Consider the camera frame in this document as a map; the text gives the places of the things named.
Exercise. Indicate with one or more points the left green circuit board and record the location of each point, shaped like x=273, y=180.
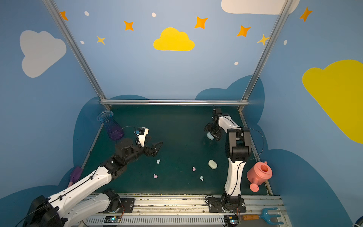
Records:
x=112, y=219

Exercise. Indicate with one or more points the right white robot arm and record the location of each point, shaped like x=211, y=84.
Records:
x=237, y=150

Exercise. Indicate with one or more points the aluminium frame post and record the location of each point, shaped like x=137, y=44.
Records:
x=65, y=31
x=277, y=28

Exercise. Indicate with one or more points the light blue earbud case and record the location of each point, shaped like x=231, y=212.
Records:
x=210, y=136

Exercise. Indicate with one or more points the front aluminium rail bed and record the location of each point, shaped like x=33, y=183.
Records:
x=156, y=210

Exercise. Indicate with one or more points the aluminium left frame post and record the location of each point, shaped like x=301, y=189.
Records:
x=65, y=31

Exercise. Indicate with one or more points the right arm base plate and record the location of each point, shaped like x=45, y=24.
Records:
x=222, y=204

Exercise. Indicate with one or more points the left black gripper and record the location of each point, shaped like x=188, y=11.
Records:
x=148, y=150

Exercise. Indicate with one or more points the aluminium back frame rail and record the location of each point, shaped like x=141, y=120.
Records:
x=121, y=102

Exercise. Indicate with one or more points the pink toy watering can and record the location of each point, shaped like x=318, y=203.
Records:
x=258, y=174

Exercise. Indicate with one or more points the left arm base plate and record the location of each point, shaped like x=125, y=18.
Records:
x=122, y=205

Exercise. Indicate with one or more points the right green circuit board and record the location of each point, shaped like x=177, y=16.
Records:
x=231, y=221

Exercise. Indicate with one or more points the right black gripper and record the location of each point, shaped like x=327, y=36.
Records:
x=213, y=129

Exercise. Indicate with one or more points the purple ribbed glass vase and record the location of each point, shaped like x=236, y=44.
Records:
x=114, y=130

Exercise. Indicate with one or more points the blue toy garden fork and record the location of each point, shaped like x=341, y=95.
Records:
x=264, y=216

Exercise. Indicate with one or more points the green circuit board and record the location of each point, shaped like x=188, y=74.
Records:
x=112, y=219
x=231, y=221

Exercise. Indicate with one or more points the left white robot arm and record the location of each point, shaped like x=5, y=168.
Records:
x=67, y=207

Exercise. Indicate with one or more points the aluminium right frame post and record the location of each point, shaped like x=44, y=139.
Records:
x=277, y=28

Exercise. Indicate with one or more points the mint green earbud case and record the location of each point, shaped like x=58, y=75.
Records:
x=212, y=164

